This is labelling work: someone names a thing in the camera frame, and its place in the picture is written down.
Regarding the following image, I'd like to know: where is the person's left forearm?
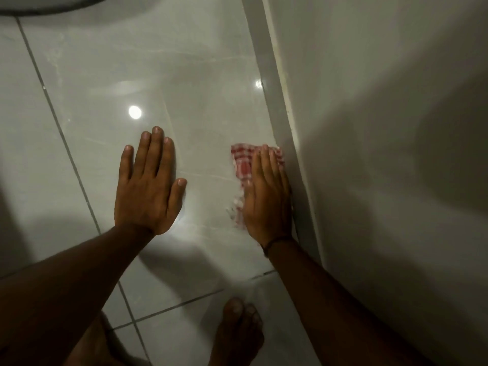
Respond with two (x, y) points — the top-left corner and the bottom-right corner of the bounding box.
(0, 223), (155, 366)

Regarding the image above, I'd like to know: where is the person's bare leg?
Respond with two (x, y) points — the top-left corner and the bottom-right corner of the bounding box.
(63, 312), (153, 366)

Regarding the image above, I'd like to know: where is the person's bare foot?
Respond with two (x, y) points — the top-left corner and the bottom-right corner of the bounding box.
(208, 298), (265, 366)

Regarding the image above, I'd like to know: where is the dark thin wristband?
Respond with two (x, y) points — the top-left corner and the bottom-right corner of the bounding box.
(262, 236), (294, 258)

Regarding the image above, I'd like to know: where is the person's right hand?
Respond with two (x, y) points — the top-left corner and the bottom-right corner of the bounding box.
(241, 145), (293, 250)

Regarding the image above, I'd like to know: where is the red white checkered cloth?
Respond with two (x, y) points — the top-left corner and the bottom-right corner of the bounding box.
(230, 143), (286, 229)

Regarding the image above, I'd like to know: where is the person's right forearm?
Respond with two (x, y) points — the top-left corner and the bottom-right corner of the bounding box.
(265, 239), (436, 366)

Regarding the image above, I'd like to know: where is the person's left hand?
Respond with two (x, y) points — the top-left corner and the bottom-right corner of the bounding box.
(114, 126), (188, 236)

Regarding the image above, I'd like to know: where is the grey skirting board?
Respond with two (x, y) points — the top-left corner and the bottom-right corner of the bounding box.
(241, 0), (323, 264)

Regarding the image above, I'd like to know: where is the dark round base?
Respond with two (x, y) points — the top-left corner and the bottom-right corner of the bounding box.
(0, 0), (113, 17)

